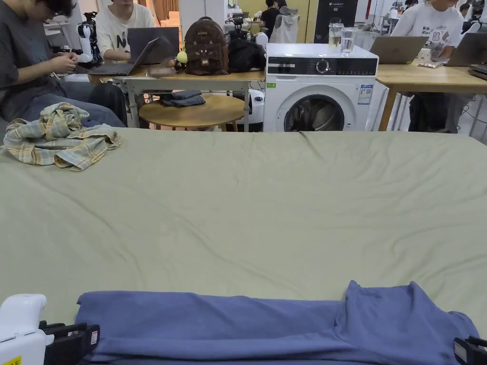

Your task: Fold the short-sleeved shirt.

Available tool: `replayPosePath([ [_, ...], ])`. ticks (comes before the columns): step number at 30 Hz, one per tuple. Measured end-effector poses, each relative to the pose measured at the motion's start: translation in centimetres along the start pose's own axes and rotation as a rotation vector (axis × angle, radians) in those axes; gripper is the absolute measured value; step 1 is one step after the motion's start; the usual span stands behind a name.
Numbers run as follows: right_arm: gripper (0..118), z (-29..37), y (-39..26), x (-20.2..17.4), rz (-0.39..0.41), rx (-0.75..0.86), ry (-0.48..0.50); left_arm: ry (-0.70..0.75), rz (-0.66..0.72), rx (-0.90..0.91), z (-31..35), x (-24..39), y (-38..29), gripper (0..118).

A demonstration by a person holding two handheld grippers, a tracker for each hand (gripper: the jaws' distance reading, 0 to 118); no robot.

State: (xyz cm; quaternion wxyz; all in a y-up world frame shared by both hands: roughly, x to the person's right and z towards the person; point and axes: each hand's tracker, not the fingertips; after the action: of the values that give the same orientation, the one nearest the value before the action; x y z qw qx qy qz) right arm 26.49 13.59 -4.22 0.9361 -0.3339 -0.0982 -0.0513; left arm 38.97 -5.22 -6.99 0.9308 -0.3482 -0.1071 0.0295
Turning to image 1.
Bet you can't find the blue shirt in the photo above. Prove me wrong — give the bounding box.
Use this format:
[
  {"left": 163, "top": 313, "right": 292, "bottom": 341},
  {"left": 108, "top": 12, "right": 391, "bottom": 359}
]
[{"left": 75, "top": 280, "right": 481, "bottom": 365}]

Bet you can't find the round wooden table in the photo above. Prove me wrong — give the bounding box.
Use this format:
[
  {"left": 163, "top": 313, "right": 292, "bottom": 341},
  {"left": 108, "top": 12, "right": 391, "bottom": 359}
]
[{"left": 138, "top": 89, "right": 246, "bottom": 133}]

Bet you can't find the white washing machine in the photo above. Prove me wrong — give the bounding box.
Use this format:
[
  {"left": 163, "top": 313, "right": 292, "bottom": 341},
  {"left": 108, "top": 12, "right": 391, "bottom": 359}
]
[{"left": 263, "top": 22, "right": 380, "bottom": 133}]

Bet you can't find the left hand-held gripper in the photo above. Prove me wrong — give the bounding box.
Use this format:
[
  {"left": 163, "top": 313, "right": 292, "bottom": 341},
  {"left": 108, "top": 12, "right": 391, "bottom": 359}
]
[{"left": 0, "top": 293, "right": 101, "bottom": 365}]

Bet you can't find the bed with pale green sheet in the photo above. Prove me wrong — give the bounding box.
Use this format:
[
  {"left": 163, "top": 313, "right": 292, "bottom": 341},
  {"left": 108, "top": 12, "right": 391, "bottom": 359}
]
[{"left": 0, "top": 127, "right": 487, "bottom": 365}]

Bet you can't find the plaid yellow grey shirt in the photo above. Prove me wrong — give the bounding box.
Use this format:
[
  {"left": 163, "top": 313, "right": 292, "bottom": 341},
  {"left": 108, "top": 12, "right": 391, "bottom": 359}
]
[{"left": 3, "top": 102, "right": 122, "bottom": 172}]

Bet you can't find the chair with white garment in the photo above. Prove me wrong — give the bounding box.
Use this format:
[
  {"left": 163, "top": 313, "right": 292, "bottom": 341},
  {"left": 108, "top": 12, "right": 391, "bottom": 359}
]
[{"left": 269, "top": 13, "right": 302, "bottom": 44}]

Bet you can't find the long wooden table with laptops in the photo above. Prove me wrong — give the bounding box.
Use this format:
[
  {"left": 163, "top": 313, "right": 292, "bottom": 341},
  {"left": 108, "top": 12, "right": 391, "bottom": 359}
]
[{"left": 51, "top": 11, "right": 267, "bottom": 130}]

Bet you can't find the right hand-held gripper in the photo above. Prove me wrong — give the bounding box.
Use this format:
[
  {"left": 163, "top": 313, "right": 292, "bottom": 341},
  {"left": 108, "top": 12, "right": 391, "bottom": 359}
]
[{"left": 453, "top": 336, "right": 487, "bottom": 365}]

